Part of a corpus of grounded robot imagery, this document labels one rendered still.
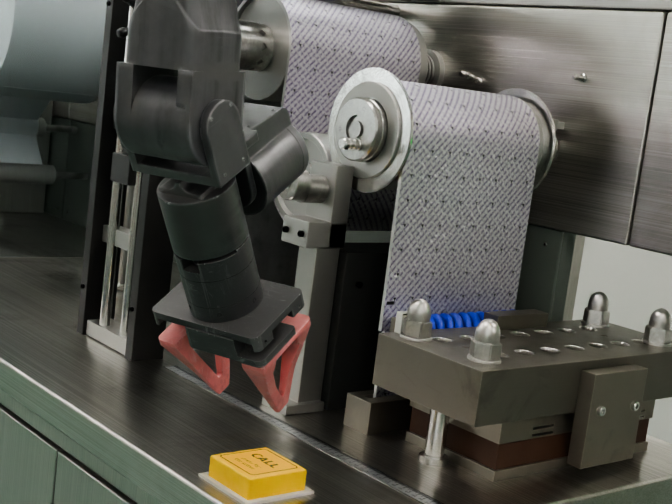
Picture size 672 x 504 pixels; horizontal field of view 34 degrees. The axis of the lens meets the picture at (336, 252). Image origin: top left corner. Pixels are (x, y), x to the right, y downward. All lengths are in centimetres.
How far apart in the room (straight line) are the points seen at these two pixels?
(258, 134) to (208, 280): 11
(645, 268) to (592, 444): 300
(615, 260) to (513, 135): 295
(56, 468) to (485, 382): 57
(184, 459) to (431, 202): 42
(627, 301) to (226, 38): 364
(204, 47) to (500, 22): 95
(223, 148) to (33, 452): 80
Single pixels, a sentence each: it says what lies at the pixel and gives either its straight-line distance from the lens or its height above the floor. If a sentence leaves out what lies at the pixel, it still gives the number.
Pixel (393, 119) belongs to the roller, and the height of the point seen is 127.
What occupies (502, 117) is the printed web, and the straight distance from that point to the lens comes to 139.
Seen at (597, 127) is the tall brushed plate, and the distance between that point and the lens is 150.
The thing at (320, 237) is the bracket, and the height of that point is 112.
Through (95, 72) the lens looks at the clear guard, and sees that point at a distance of 220.
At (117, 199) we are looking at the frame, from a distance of 156.
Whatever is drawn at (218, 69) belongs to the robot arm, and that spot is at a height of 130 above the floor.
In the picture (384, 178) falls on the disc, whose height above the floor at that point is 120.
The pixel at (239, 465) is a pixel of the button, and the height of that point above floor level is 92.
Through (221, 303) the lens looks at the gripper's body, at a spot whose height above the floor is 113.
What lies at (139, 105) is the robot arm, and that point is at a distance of 75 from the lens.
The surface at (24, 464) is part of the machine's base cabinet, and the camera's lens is 150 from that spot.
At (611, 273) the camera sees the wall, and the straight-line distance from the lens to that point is 434.
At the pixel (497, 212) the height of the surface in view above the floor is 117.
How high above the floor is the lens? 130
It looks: 9 degrees down
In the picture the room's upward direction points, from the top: 7 degrees clockwise
